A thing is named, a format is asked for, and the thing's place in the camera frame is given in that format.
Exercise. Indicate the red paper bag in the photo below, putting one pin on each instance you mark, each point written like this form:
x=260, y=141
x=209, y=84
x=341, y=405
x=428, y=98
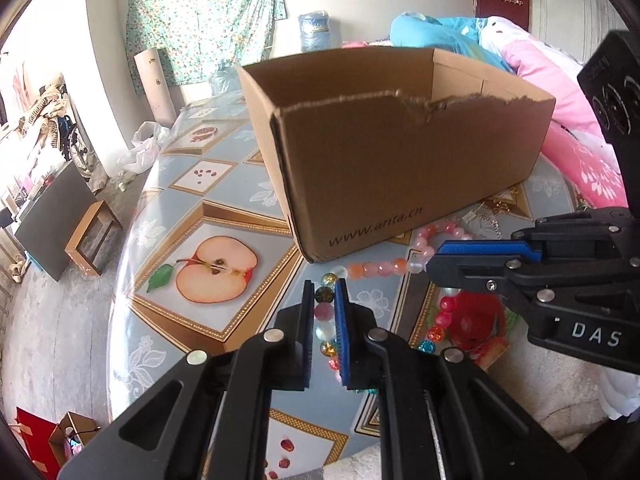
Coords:
x=36, y=432

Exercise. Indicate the dark grey cabinet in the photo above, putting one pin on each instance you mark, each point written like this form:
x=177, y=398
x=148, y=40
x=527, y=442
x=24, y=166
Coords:
x=50, y=222

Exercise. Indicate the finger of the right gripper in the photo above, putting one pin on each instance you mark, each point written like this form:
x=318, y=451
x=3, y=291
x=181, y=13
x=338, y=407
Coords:
x=473, y=273
x=486, y=248

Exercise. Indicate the pink floral blanket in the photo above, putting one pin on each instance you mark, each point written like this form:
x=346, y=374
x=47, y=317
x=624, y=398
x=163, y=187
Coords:
x=574, y=142

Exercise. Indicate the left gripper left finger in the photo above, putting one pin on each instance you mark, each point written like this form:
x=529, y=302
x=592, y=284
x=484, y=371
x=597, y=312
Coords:
x=208, y=416

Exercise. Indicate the small wooden stool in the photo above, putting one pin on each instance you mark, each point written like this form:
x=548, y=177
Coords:
x=87, y=240

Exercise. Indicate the blue patterned quilt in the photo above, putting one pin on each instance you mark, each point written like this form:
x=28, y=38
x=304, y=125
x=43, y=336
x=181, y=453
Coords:
x=459, y=35

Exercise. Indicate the green floral curtain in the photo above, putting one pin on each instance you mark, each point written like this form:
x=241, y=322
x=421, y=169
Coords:
x=194, y=37

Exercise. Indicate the fruit pattern tablecloth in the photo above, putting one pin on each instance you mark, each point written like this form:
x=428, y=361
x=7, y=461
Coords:
x=209, y=261

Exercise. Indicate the brown paper bag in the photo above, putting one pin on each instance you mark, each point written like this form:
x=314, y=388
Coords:
x=70, y=435

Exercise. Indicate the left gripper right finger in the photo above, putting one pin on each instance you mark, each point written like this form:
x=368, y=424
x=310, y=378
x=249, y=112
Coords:
x=441, y=416

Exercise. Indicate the bicycle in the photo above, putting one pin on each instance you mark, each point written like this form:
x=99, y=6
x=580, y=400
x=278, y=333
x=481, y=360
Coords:
x=76, y=146

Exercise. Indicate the cardboard tube roll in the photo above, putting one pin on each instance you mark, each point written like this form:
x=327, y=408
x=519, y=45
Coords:
x=155, y=86

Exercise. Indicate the brown cardboard box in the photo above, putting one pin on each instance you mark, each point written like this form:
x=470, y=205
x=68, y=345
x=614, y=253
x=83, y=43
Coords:
x=364, y=144

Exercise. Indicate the white gloved hand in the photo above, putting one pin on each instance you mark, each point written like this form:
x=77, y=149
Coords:
x=619, y=394

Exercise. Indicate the water jug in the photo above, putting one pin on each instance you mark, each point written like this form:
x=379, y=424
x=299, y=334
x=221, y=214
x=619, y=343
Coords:
x=314, y=31

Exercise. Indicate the white plastic bag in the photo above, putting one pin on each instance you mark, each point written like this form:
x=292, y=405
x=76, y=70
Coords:
x=147, y=143

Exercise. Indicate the white fluffy towel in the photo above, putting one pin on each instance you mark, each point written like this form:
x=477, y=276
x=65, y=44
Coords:
x=561, y=393

